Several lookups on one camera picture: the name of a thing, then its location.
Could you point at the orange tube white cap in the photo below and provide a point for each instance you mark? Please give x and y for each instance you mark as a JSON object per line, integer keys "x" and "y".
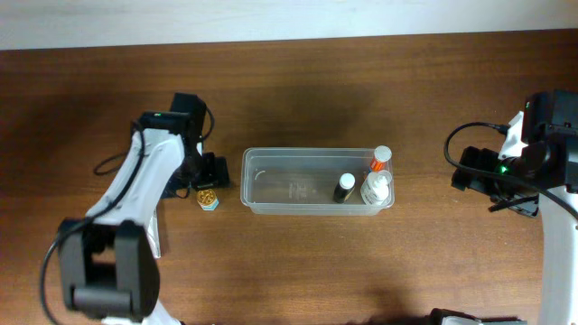
{"x": 380, "y": 159}

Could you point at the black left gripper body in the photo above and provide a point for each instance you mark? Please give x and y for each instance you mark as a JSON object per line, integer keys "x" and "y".
{"x": 212, "y": 171}

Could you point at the dark bottle white cap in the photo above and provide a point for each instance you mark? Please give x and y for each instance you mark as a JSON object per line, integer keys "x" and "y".
{"x": 344, "y": 187}

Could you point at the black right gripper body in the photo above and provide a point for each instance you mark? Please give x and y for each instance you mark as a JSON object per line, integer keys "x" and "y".
{"x": 472, "y": 169}

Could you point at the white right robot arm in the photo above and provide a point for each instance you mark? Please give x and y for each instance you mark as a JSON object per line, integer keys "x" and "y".
{"x": 558, "y": 207}

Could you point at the gold lid balm jar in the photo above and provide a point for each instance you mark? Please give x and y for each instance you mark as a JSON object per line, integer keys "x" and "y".
{"x": 207, "y": 199}

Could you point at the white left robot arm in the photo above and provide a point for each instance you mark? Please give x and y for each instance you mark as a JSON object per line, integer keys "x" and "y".
{"x": 107, "y": 262}

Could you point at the clear plastic container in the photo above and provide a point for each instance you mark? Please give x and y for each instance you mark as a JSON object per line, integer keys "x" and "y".
{"x": 301, "y": 181}

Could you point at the white medicine box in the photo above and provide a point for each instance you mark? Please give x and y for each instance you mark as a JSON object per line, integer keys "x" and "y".
{"x": 152, "y": 233}

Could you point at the white squeeze bottle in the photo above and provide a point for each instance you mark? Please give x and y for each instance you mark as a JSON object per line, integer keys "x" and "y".
{"x": 375, "y": 189}

